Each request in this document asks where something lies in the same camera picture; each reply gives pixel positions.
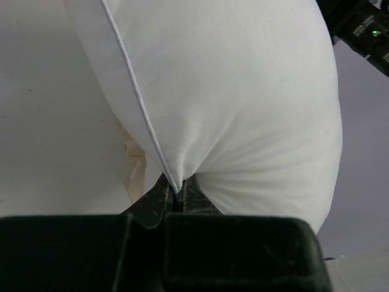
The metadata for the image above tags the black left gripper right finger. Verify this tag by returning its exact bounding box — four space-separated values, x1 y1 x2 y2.
164 178 331 291

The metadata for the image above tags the white pillow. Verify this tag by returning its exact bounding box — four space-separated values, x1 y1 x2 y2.
64 1 342 232

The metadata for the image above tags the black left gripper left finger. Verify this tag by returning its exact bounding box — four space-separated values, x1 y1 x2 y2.
1 176 172 291

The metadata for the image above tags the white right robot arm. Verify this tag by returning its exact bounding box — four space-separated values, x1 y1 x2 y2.
316 0 388 76

